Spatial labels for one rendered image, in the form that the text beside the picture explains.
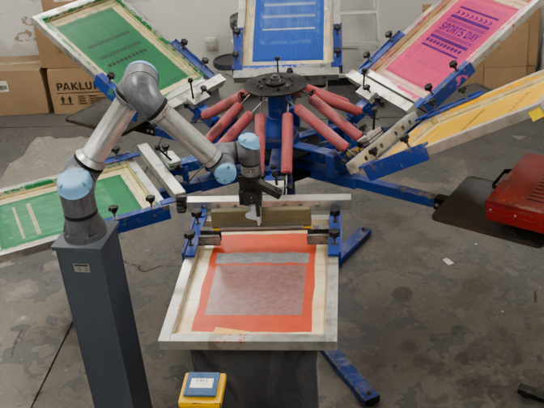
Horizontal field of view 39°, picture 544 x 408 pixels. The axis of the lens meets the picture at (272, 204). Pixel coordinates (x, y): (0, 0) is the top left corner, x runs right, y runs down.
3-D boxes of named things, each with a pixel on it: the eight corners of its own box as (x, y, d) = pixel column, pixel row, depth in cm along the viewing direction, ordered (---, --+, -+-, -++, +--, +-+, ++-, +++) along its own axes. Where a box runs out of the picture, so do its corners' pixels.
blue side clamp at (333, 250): (341, 267, 288) (341, 252, 284) (328, 267, 288) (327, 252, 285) (342, 225, 314) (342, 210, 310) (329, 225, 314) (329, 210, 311)
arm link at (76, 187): (61, 220, 261) (52, 185, 254) (65, 201, 272) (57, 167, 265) (96, 216, 261) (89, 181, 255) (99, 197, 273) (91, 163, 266)
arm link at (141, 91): (138, 76, 240) (245, 172, 262) (139, 65, 250) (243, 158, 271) (113, 101, 243) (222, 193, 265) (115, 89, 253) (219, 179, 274)
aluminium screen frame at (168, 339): (337, 350, 246) (337, 342, 244) (159, 350, 252) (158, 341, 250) (339, 222, 313) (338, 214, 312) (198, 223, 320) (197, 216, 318)
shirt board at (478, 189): (571, 215, 322) (573, 198, 318) (539, 263, 294) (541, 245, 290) (303, 150, 391) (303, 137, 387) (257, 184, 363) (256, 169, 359)
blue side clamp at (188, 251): (196, 268, 294) (193, 252, 290) (183, 268, 294) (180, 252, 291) (208, 227, 319) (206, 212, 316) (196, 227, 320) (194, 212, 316)
